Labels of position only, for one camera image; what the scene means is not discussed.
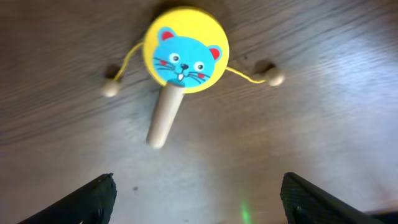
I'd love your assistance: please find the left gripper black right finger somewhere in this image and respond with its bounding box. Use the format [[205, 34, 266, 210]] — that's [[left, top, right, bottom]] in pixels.
[[280, 172, 381, 224]]

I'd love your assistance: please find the yellow rattle drum toy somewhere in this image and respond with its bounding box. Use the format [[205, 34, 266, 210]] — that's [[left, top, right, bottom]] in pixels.
[[102, 6, 285, 149]]

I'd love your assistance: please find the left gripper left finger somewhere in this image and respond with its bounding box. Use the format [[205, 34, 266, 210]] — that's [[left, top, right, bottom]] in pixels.
[[21, 173, 117, 224]]

